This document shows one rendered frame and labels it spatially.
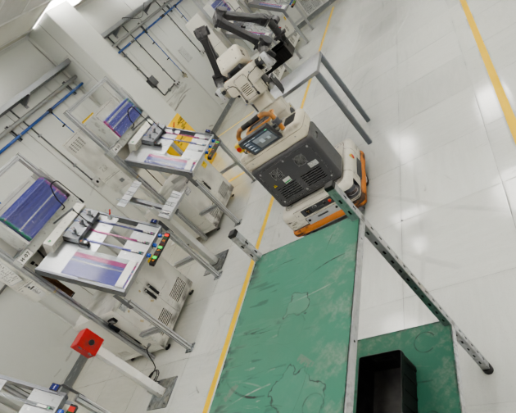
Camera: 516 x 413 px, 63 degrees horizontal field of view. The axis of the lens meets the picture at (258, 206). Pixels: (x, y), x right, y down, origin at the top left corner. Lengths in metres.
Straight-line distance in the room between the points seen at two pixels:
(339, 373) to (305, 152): 2.06
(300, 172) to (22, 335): 3.34
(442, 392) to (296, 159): 1.84
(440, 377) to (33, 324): 4.21
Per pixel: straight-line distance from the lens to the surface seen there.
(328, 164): 2.95
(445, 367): 1.67
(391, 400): 1.69
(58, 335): 5.18
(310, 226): 3.19
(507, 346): 2.06
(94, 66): 6.50
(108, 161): 4.54
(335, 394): 1.02
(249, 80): 3.10
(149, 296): 3.77
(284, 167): 2.99
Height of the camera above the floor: 1.68
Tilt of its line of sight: 23 degrees down
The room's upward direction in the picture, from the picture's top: 45 degrees counter-clockwise
